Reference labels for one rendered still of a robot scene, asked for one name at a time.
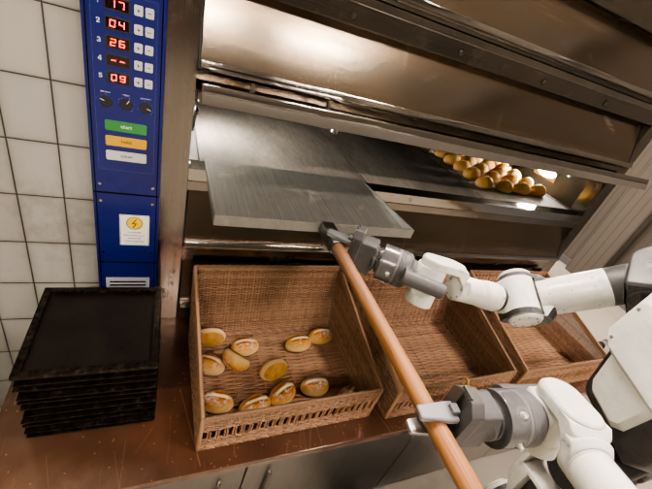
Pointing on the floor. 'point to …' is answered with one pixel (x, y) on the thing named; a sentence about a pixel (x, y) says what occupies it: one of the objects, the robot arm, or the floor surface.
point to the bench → (94, 444)
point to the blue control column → (109, 211)
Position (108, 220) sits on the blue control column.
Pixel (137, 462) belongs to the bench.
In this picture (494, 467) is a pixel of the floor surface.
